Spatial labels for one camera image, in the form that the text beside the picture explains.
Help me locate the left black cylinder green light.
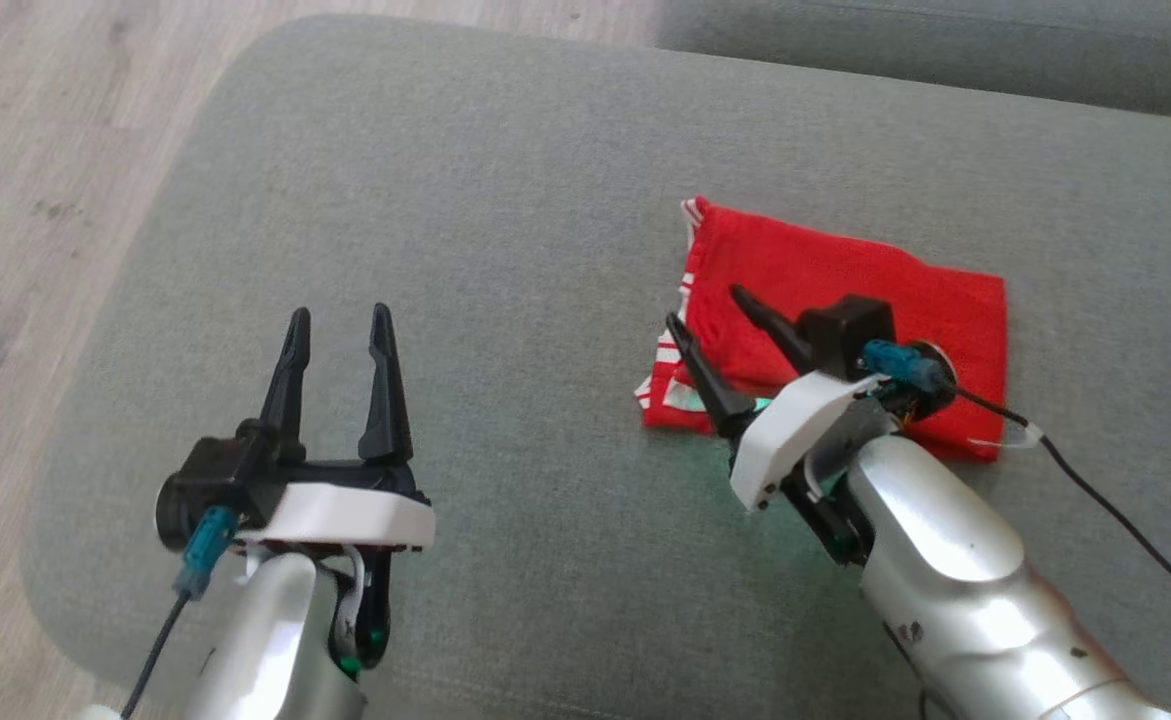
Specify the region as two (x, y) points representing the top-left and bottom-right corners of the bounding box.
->
(154, 474), (198, 552)

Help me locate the red Bulls 23 jersey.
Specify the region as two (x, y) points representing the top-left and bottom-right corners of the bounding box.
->
(635, 195), (1008, 463)

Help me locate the right white cable tape tab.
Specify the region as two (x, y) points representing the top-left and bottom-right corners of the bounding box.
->
(967, 424), (1043, 451)

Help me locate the black cable blue plug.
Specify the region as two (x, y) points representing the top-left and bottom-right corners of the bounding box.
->
(120, 505), (241, 720)
(860, 338), (1171, 626)

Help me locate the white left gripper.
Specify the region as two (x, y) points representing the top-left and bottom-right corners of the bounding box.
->
(235, 303), (436, 554)

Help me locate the grey-green sofa seat cushion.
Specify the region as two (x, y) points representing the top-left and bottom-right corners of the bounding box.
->
(23, 12), (1171, 720)

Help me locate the right black cable blue plug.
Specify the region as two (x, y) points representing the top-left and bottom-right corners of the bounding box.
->
(860, 338), (1171, 626)

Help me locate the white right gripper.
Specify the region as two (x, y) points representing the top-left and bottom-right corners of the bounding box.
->
(665, 285), (891, 514)

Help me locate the left black cable blue plug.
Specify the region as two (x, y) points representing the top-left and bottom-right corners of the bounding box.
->
(120, 505), (241, 720)

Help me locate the grey-green sofa back cushion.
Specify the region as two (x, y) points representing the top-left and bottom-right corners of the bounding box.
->
(657, 0), (1171, 123)

